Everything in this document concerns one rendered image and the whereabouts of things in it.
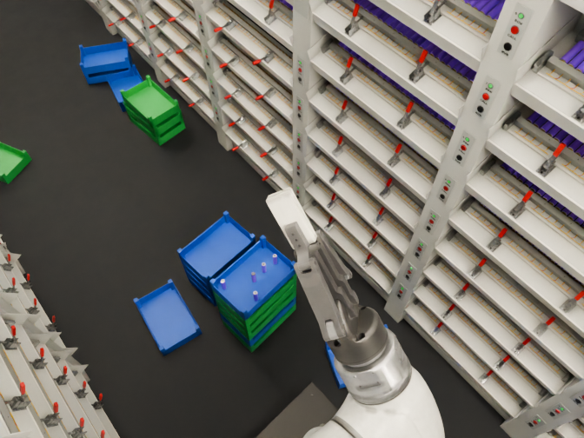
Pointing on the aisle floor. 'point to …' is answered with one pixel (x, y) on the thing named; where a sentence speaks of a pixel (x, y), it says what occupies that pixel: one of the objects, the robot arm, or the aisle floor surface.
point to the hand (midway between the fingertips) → (292, 219)
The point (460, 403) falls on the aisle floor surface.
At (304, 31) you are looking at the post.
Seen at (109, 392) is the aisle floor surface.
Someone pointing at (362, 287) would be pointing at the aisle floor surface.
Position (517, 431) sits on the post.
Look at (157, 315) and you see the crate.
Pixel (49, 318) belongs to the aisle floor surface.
